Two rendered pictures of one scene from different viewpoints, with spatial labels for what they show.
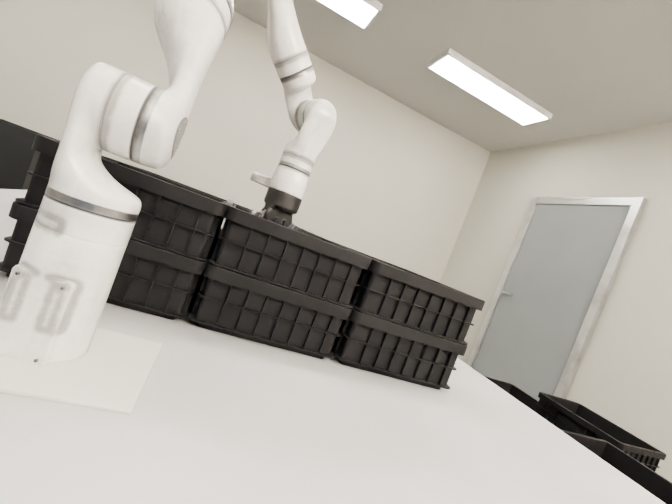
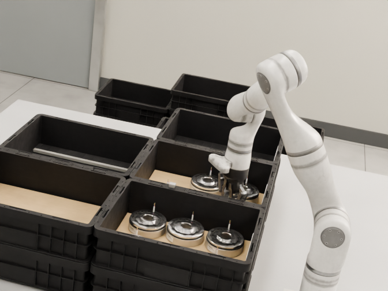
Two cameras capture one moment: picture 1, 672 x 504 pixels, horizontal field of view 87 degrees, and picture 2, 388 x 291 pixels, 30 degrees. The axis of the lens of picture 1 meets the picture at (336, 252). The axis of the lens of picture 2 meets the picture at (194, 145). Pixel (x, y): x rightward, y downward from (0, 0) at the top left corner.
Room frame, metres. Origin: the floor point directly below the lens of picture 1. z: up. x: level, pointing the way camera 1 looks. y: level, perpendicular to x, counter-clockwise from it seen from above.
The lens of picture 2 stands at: (0.04, 1.88, 1.88)
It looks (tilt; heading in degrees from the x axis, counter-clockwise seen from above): 24 degrees down; 297
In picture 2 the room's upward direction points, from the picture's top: 9 degrees clockwise
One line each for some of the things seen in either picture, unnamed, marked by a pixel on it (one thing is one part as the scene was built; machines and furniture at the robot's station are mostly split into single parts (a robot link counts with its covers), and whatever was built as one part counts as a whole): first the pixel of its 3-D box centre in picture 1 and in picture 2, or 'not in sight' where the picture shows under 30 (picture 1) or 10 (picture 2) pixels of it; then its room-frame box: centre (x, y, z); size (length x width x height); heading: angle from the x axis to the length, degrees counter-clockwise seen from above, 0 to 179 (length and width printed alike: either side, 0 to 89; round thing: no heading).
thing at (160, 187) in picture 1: (159, 183); (183, 221); (0.77, 0.41, 0.92); 0.40 x 0.30 x 0.02; 18
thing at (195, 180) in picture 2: not in sight; (207, 181); (0.88, 0.06, 0.86); 0.10 x 0.10 x 0.01
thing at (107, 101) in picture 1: (113, 148); (328, 242); (0.42, 0.28, 0.95); 0.09 x 0.09 x 0.17; 21
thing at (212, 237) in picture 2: not in sight; (225, 237); (0.69, 0.31, 0.86); 0.10 x 0.10 x 0.01
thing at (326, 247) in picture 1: (288, 231); (205, 174); (0.86, 0.12, 0.92); 0.40 x 0.30 x 0.02; 18
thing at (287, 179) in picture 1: (284, 178); (232, 155); (0.77, 0.16, 1.02); 0.11 x 0.09 x 0.06; 58
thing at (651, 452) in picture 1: (578, 465); (207, 127); (1.60, -1.37, 0.37); 0.40 x 0.30 x 0.45; 18
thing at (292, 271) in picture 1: (281, 251); (203, 189); (0.86, 0.12, 0.87); 0.40 x 0.30 x 0.11; 18
